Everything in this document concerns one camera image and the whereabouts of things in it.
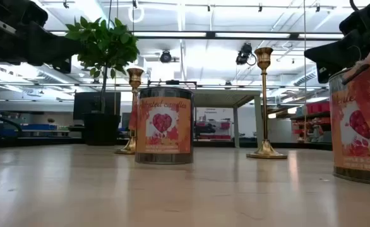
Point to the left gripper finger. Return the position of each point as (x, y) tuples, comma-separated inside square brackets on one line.
[(62, 67), (52, 47)]

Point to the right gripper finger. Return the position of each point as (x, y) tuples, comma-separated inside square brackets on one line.
[(326, 77), (336, 53)]

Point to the brass candlestick holder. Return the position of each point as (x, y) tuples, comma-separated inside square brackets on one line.
[(135, 75), (264, 58)]

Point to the scented candle tin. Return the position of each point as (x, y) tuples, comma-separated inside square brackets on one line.
[(355, 151), (164, 126)]

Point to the red storage bin rack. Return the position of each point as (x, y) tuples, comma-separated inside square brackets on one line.
[(317, 108)]

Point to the black panel board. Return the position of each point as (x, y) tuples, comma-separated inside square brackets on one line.
[(84, 104)]

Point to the green leafy plant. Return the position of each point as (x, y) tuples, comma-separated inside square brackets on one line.
[(103, 44)]

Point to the blue storage bins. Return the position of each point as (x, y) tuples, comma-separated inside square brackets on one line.
[(38, 126)]

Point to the black plant pot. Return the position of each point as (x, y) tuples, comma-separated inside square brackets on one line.
[(101, 129)]

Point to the black ceiling spotlight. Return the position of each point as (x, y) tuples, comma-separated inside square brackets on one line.
[(165, 56)]

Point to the green perforated metal shelf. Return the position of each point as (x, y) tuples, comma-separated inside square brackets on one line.
[(223, 97)]

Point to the black ceiling camera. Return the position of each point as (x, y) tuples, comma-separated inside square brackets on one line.
[(244, 53)]

